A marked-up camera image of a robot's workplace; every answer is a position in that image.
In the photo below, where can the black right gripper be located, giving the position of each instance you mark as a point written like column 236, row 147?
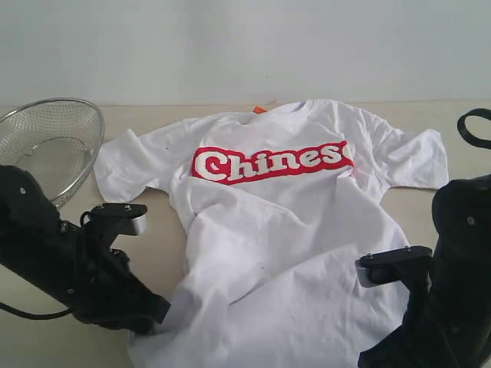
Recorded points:
column 446, row 323

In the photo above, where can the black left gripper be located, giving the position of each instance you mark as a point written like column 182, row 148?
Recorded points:
column 114, row 298

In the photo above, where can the white t-shirt red print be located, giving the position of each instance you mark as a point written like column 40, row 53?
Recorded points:
column 276, row 207

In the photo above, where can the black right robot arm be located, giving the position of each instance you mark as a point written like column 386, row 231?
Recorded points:
column 461, row 216

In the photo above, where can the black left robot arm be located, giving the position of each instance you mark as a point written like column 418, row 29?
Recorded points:
column 75, row 264

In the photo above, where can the round metal mesh basket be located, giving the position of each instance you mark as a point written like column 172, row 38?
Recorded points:
column 57, row 140

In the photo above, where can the orange garment tag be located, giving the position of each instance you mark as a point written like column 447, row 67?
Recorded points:
column 259, row 110

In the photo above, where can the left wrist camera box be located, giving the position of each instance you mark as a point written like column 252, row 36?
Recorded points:
column 105, row 222

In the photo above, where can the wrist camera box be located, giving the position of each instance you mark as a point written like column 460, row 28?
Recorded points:
column 105, row 222
column 410, row 265

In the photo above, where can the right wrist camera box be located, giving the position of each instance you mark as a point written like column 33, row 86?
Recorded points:
column 410, row 265

